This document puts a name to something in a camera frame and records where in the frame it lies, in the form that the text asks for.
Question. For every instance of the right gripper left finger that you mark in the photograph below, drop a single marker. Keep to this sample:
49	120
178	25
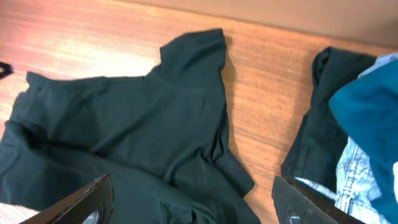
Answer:
92	203

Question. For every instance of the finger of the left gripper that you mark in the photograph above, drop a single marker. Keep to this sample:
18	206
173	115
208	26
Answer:
6	69

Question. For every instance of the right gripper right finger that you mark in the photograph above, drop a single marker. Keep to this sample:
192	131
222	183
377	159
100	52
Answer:
296	203

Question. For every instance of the black t-shirt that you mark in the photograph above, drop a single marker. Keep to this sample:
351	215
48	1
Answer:
162	139

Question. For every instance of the black folded garment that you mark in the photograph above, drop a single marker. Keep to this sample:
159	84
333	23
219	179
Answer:
320	141

